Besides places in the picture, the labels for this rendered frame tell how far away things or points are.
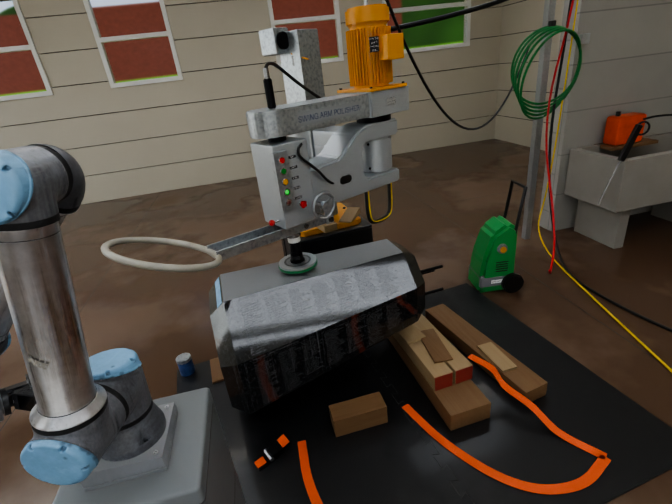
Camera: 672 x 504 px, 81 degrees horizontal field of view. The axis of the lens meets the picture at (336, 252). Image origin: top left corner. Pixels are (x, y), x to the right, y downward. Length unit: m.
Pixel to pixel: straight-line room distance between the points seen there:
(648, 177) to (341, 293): 3.04
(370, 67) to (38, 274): 1.85
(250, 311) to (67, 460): 1.19
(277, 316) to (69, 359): 1.24
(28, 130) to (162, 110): 2.20
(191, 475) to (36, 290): 0.67
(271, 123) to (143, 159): 6.49
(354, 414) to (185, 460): 1.15
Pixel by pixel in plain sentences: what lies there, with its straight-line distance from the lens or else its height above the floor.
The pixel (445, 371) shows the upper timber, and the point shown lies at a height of 0.23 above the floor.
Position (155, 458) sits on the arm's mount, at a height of 0.90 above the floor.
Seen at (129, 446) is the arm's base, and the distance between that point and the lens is 1.34.
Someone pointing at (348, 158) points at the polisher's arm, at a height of 1.37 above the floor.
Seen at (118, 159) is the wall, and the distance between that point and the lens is 8.40.
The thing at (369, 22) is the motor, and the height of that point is 2.00.
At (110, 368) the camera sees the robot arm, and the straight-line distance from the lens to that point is 1.23.
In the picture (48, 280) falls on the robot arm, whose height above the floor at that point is 1.51.
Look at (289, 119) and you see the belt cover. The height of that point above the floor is 1.62.
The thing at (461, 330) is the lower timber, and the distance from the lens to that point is 2.88.
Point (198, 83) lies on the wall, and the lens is 8.00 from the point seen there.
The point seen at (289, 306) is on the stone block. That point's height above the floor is 0.72.
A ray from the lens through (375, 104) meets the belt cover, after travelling 2.28.
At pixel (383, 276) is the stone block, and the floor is 0.73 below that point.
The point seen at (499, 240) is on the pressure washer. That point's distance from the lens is 3.32.
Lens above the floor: 1.83
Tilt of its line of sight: 25 degrees down
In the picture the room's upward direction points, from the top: 7 degrees counter-clockwise
